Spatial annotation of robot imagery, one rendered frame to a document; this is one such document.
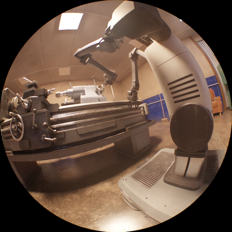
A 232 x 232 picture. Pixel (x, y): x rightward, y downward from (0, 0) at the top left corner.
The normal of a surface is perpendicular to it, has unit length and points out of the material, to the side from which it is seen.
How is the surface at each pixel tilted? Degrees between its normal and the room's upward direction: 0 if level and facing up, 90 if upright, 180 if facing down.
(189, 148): 90
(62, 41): 180
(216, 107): 90
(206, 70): 90
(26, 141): 90
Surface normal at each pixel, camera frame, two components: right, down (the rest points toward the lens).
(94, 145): 0.51, -0.15
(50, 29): 0.21, 0.98
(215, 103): -0.83, 0.15
